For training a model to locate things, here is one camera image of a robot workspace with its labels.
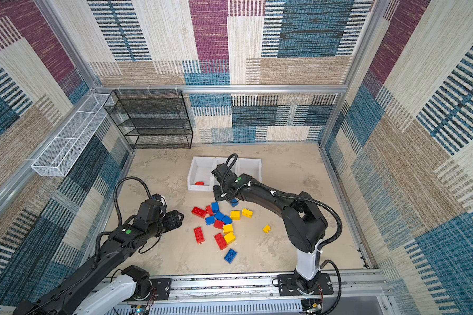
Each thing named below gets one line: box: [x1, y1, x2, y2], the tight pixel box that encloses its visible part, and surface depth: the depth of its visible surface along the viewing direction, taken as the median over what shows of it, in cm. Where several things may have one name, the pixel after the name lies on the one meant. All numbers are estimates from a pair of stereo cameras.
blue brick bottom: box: [224, 248, 238, 264], surface depth 82 cm
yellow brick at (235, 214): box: [229, 210, 242, 221], surface depth 93 cm
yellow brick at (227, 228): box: [223, 223, 234, 235], surface depth 88 cm
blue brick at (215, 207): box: [210, 201, 220, 214], surface depth 94 cm
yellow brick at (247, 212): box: [241, 208, 253, 219], surface depth 93 cm
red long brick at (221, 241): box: [214, 232, 228, 251], surface depth 85 cm
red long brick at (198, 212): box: [191, 206, 207, 219], surface depth 93 cm
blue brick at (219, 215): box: [214, 210, 226, 221], surface depth 93 cm
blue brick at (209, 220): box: [204, 215, 216, 226], surface depth 92 cm
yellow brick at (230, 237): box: [224, 231, 236, 245], surface depth 85 cm
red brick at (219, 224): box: [213, 219, 225, 230], surface depth 91 cm
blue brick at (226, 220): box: [221, 215, 233, 225], surface depth 91 cm
